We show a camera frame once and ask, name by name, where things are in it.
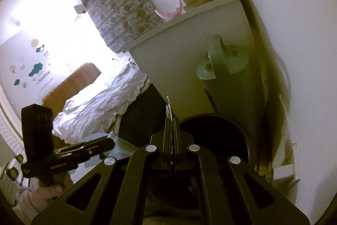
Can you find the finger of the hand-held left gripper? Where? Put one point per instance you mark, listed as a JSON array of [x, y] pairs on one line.
[[87, 147]]

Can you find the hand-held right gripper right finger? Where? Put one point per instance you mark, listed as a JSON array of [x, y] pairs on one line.
[[177, 140]]

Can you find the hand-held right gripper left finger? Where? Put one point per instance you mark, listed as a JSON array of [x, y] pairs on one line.
[[168, 140]]

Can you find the thin white wrapper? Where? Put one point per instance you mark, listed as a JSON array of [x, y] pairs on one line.
[[168, 109]]

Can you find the black trash bin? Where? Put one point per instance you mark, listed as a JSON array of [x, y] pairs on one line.
[[218, 132]]

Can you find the person's left hand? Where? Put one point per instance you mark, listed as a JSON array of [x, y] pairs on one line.
[[44, 192]]

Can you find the pale blue sheet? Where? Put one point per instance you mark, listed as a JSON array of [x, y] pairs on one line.
[[123, 148]]

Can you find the bed with white quilt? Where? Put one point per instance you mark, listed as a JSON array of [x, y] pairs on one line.
[[100, 106]]

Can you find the brown wooden headboard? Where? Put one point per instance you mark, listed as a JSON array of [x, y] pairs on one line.
[[71, 85]]

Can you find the white cabinet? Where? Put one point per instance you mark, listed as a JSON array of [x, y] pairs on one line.
[[179, 56]]

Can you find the pink cloth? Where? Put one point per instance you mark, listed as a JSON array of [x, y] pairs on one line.
[[171, 14]]

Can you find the cloud wall stickers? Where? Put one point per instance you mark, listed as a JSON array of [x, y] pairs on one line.
[[35, 69]]

